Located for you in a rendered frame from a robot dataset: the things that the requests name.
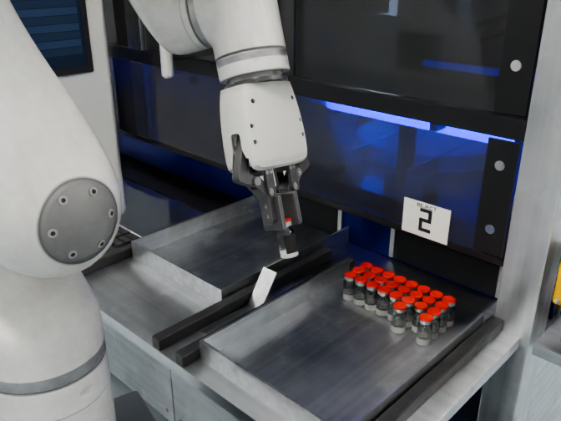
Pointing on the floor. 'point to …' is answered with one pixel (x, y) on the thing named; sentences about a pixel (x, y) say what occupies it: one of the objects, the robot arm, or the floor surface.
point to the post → (531, 236)
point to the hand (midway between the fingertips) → (280, 210)
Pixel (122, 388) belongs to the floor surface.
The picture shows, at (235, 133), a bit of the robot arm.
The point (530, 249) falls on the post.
